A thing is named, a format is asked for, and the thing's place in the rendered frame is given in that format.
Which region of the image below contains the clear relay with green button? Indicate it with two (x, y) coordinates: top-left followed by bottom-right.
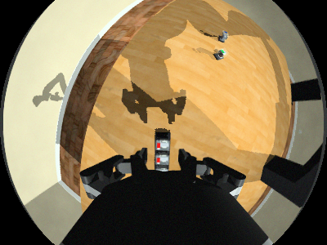
(214, 47), (229, 60)

